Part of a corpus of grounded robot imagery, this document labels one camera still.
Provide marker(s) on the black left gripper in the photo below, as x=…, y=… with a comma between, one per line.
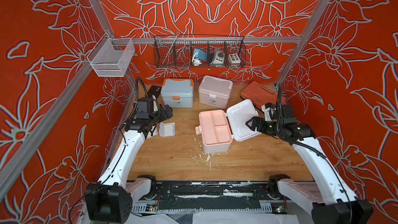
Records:
x=163, y=116

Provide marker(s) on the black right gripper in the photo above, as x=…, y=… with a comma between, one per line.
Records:
x=255, y=119

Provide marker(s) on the gauze packet clear wrapper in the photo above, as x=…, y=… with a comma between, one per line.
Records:
x=167, y=129

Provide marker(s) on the white pink first aid kit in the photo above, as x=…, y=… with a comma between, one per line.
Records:
x=219, y=128

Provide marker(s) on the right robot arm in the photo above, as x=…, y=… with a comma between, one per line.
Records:
x=336, y=202

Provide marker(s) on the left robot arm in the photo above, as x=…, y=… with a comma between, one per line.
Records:
x=111, y=198

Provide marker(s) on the grey orange medicine chest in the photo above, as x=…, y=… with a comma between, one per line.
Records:
x=178, y=93

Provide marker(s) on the black warning label case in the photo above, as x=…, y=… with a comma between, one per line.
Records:
x=153, y=93

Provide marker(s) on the red plastic tool case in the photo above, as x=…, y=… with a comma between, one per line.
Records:
x=259, y=94

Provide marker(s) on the pink medicine chest box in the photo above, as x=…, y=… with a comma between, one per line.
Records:
x=215, y=91

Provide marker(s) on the blue item in basket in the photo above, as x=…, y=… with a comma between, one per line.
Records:
x=199, y=55

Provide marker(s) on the white button box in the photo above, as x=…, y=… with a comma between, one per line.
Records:
x=234, y=60

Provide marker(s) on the white device with dials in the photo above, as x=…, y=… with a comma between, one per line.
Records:
x=218, y=58

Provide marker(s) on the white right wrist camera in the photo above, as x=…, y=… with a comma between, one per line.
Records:
x=269, y=111

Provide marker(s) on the black wire wall basket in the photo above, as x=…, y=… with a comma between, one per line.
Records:
x=179, y=54

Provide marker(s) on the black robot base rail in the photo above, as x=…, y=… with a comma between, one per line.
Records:
x=169, y=189

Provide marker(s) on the white wire mesh basket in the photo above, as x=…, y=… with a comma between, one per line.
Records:
x=112, y=57

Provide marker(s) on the aluminium horizontal back rail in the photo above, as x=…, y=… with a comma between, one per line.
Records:
x=247, y=40

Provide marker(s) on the aluminium frame post right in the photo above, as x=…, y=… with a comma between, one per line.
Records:
x=311, y=24

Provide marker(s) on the aluminium frame post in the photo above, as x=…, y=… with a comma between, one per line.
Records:
x=108, y=32
x=311, y=24

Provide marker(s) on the aluminium frame post left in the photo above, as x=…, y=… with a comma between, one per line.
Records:
x=108, y=32

